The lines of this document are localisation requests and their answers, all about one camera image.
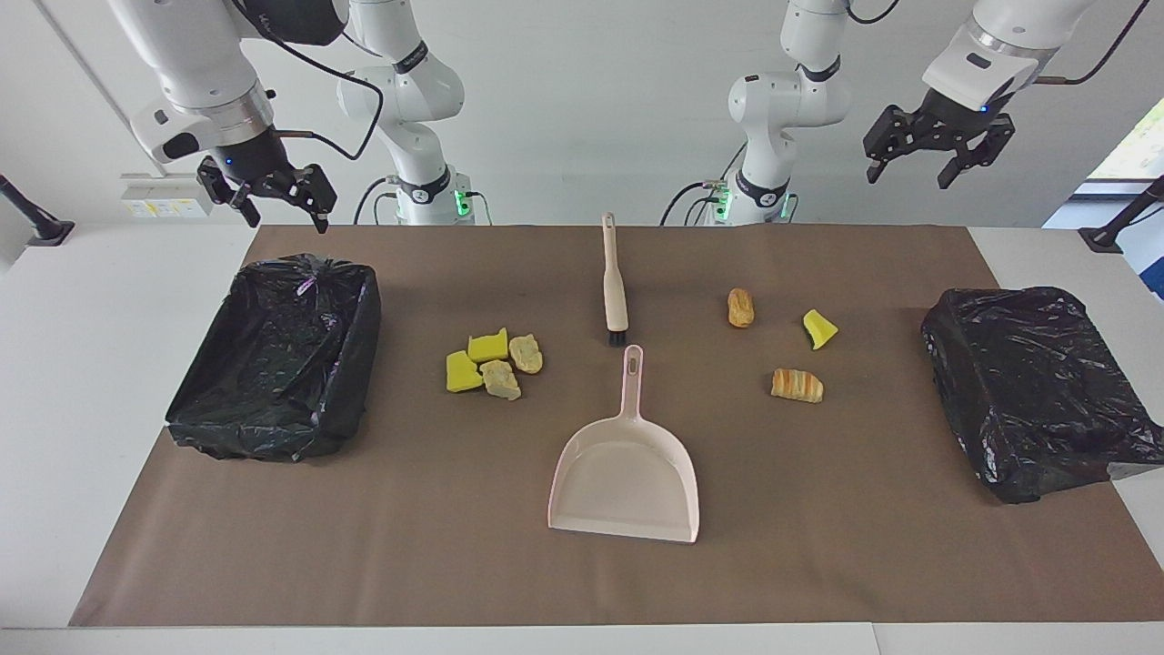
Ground yellow sponge wedge green backing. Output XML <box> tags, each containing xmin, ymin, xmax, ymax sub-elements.
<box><xmin>802</xmin><ymin>308</ymin><xmax>839</xmax><ymax>351</ymax></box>

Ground square yellow sponge piece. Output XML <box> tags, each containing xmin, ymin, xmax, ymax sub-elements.
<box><xmin>445</xmin><ymin>350</ymin><xmax>485</xmax><ymax>394</ymax></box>

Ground notched yellow sponge piece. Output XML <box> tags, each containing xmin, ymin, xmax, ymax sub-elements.
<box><xmin>467</xmin><ymin>327</ymin><xmax>510</xmax><ymax>364</ymax></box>

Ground striped croissant bread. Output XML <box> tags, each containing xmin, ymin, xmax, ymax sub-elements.
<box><xmin>770</xmin><ymin>368</ymin><xmax>825</xmax><ymax>404</ymax></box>

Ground beige trash lump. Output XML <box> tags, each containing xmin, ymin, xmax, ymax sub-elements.
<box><xmin>508</xmin><ymin>334</ymin><xmax>545</xmax><ymax>376</ymax></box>
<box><xmin>479</xmin><ymin>359</ymin><xmax>523</xmax><ymax>402</ymax></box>

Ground beige hand brush black bristles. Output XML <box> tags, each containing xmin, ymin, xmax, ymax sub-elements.
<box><xmin>601</xmin><ymin>212</ymin><xmax>630</xmax><ymax>348</ymax></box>

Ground pink plastic dustpan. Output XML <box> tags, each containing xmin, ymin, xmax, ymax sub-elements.
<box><xmin>547</xmin><ymin>344</ymin><xmax>701</xmax><ymax>545</ymax></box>

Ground open bin with black bag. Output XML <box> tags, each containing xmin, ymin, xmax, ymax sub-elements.
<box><xmin>165</xmin><ymin>253</ymin><xmax>383</xmax><ymax>463</ymax></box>

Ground flat-topped bin with black bag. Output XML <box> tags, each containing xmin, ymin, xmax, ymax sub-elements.
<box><xmin>920</xmin><ymin>287</ymin><xmax>1164</xmax><ymax>505</ymax></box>

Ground bright window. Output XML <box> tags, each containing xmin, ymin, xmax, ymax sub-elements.
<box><xmin>1087</xmin><ymin>98</ymin><xmax>1164</xmax><ymax>181</ymax></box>

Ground brown table mat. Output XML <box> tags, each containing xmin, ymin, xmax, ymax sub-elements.
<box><xmin>68</xmin><ymin>225</ymin><xmax>1164</xmax><ymax>629</ymax></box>

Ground black base cable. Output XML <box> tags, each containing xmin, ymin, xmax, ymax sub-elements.
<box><xmin>659</xmin><ymin>146</ymin><xmax>747</xmax><ymax>227</ymax></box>
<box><xmin>353</xmin><ymin>176</ymin><xmax>401</xmax><ymax>226</ymax></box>

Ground white wall outlet box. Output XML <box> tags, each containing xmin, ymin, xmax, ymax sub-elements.
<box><xmin>120</xmin><ymin>173</ymin><xmax>217</xmax><ymax>219</ymax></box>

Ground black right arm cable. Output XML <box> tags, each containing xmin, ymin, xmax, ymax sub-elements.
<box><xmin>232</xmin><ymin>0</ymin><xmax>385</xmax><ymax>163</ymax></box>

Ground black camera stand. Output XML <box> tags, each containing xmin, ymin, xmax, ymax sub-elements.
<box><xmin>0</xmin><ymin>173</ymin><xmax>75</xmax><ymax>248</ymax></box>
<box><xmin>1079</xmin><ymin>175</ymin><xmax>1164</xmax><ymax>254</ymax></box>

